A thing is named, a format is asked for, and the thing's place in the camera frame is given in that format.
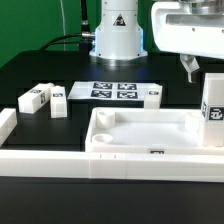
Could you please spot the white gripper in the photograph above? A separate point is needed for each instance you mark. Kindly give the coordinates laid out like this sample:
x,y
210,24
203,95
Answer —
x,y
189,27

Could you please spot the white desk tabletop panel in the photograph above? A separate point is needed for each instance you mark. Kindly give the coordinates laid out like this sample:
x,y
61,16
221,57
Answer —
x,y
146,131

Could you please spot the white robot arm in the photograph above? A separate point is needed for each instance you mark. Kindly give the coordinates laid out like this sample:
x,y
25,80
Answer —
x,y
118,37

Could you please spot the white marker sheet with tags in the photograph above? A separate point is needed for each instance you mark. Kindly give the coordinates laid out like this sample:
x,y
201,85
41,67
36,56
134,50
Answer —
x,y
111,90

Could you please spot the white U-shaped obstacle fence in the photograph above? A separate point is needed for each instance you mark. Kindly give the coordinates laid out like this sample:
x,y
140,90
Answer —
x,y
99,165

